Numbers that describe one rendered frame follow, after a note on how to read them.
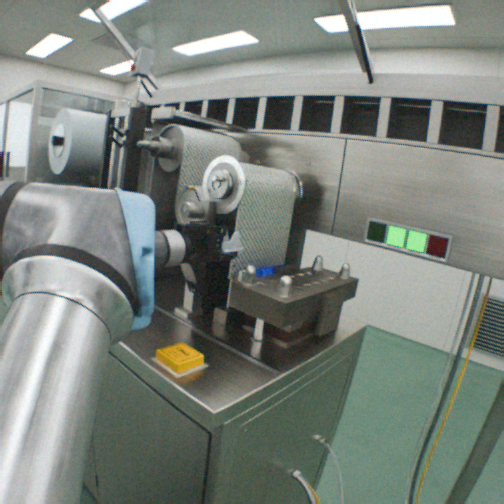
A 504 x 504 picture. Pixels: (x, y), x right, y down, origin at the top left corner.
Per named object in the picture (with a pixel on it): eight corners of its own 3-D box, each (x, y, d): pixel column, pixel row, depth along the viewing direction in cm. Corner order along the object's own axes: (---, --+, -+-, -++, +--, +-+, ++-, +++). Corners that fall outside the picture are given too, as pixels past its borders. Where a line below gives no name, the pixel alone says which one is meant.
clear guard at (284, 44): (96, 8, 126) (96, 7, 126) (161, 89, 163) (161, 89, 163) (307, -93, 62) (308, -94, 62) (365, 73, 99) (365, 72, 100)
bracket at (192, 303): (173, 312, 95) (184, 198, 89) (191, 308, 100) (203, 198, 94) (185, 318, 92) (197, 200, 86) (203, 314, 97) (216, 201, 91)
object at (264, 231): (228, 278, 91) (238, 205, 88) (281, 269, 109) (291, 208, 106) (229, 279, 91) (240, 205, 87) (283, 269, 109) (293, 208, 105)
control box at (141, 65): (126, 75, 119) (130, 50, 117) (142, 78, 124) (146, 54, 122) (133, 71, 114) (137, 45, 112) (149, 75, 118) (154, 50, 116)
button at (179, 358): (155, 359, 69) (155, 349, 69) (181, 351, 75) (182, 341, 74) (177, 375, 65) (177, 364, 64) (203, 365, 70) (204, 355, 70)
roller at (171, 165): (154, 169, 110) (160, 126, 107) (211, 175, 129) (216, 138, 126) (182, 173, 102) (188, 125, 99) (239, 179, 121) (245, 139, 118)
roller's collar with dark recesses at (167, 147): (147, 156, 102) (150, 135, 101) (163, 158, 107) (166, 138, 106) (159, 157, 98) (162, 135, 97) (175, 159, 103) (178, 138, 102)
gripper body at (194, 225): (230, 226, 81) (190, 227, 72) (225, 263, 83) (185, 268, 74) (207, 220, 86) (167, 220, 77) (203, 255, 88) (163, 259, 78)
